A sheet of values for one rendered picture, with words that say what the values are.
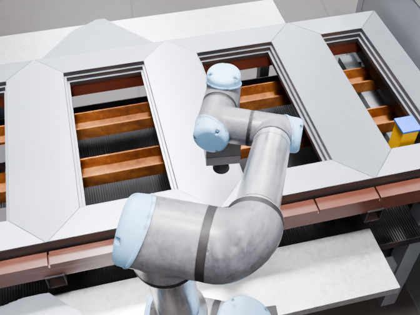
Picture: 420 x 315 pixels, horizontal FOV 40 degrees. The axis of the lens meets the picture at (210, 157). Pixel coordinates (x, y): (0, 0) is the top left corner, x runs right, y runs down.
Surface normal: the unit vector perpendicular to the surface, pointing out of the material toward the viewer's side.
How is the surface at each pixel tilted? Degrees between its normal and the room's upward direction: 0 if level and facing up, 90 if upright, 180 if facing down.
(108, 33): 0
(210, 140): 90
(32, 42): 0
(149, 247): 54
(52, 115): 0
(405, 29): 90
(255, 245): 50
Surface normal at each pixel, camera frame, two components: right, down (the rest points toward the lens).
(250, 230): 0.47, -0.42
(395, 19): -0.97, 0.18
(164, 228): -0.07, -0.35
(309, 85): 0.00, -0.66
